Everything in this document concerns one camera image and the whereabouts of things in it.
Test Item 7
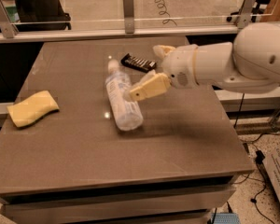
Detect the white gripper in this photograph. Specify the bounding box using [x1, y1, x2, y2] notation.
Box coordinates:
[123, 45, 198, 102]

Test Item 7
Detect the clear acrylic barrier panel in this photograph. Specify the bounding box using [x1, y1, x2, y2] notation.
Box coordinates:
[0, 0, 280, 33]

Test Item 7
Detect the black snack bar wrapper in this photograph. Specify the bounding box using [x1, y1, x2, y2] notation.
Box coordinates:
[120, 54, 157, 73]

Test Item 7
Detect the right metal bracket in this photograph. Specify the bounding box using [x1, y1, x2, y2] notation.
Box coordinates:
[235, 0, 256, 29]

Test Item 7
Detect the black office chair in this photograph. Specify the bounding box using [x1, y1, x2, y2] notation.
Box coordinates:
[15, 0, 71, 32]

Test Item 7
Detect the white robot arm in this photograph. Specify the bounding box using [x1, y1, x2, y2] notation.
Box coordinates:
[124, 22, 280, 101]

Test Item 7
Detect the black power cable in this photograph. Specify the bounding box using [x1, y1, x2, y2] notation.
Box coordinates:
[232, 92, 276, 224]

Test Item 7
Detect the coiled black cable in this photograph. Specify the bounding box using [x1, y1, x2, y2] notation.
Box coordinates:
[147, 0, 177, 27]

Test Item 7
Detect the metal bracket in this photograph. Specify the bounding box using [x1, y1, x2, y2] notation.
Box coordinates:
[0, 0, 18, 38]
[123, 0, 134, 34]
[235, 0, 256, 29]

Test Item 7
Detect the blue box under table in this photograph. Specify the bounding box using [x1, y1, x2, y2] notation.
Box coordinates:
[213, 213, 241, 224]

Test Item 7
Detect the yellow sponge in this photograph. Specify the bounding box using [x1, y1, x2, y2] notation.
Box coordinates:
[7, 91, 59, 128]

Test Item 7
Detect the middle metal bracket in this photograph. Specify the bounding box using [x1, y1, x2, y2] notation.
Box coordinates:
[123, 0, 134, 34]

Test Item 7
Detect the left metal bracket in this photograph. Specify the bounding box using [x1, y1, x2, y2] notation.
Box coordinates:
[0, 0, 18, 38]

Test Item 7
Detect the blue plastic water bottle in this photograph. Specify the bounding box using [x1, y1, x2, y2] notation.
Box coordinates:
[105, 60, 143, 132]

